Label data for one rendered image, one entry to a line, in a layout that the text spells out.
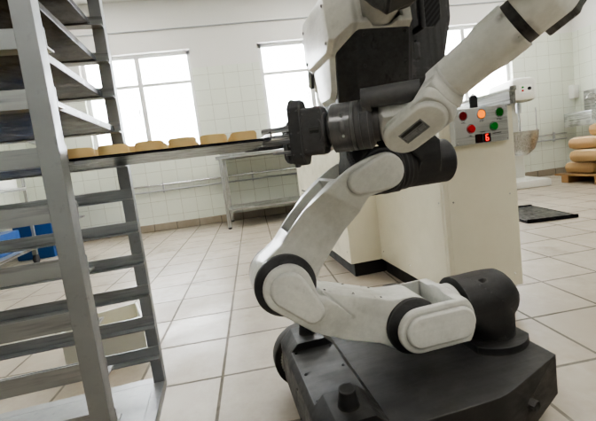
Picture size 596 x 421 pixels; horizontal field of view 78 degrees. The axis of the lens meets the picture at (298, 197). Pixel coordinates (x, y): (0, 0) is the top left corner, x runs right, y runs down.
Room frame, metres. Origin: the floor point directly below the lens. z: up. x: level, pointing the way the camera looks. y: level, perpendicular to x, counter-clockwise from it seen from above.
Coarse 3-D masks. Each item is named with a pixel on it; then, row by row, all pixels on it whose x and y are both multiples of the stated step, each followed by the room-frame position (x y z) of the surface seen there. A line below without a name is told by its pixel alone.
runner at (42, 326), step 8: (32, 320) 0.58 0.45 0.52; (40, 320) 0.58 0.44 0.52; (48, 320) 0.58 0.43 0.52; (56, 320) 0.58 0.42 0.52; (64, 320) 0.59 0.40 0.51; (0, 328) 0.57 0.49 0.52; (8, 328) 0.57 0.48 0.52; (16, 328) 0.57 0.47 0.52; (24, 328) 0.57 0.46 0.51; (32, 328) 0.58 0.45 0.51; (40, 328) 0.58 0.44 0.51; (48, 328) 0.58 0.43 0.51; (56, 328) 0.58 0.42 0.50; (64, 328) 0.59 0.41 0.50; (0, 336) 0.57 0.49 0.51; (8, 336) 0.57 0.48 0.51; (16, 336) 0.57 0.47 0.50; (24, 336) 0.57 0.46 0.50; (32, 336) 0.58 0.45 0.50; (40, 336) 0.58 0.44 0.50; (0, 344) 0.57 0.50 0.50
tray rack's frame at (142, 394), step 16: (128, 384) 1.01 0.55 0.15; (144, 384) 1.00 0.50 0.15; (160, 384) 0.99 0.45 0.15; (64, 400) 0.97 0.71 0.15; (80, 400) 0.96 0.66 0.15; (128, 400) 0.93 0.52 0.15; (144, 400) 0.93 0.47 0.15; (160, 400) 0.92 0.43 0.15; (0, 416) 0.93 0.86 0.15; (16, 416) 0.93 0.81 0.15; (32, 416) 0.92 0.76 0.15; (48, 416) 0.91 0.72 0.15; (64, 416) 0.90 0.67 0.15; (128, 416) 0.87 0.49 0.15; (144, 416) 0.86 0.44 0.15; (160, 416) 0.89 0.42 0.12
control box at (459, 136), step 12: (468, 108) 1.44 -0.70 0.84; (480, 108) 1.45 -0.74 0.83; (492, 108) 1.46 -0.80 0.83; (504, 108) 1.47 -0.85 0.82; (456, 120) 1.43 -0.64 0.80; (468, 120) 1.44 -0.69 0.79; (480, 120) 1.45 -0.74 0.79; (492, 120) 1.46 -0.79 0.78; (504, 120) 1.47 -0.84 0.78; (456, 132) 1.43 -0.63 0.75; (468, 132) 1.44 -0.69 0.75; (480, 132) 1.45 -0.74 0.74; (492, 132) 1.46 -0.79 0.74; (504, 132) 1.47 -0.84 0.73; (456, 144) 1.43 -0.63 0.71
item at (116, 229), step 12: (96, 228) 0.98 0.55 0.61; (108, 228) 0.99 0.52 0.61; (120, 228) 1.00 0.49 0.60; (132, 228) 1.00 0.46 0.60; (12, 240) 0.94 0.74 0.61; (24, 240) 0.95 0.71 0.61; (36, 240) 0.95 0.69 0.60; (48, 240) 0.96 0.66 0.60; (84, 240) 0.95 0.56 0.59; (0, 252) 0.93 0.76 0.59; (12, 252) 0.92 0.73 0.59
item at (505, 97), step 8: (512, 88) 1.47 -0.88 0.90; (488, 96) 1.59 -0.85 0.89; (496, 96) 1.54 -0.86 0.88; (504, 96) 1.50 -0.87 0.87; (512, 96) 1.48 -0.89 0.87; (464, 104) 1.75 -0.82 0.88; (480, 104) 1.64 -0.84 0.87; (488, 104) 1.59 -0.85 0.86; (496, 104) 1.55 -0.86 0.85; (504, 104) 1.50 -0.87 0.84
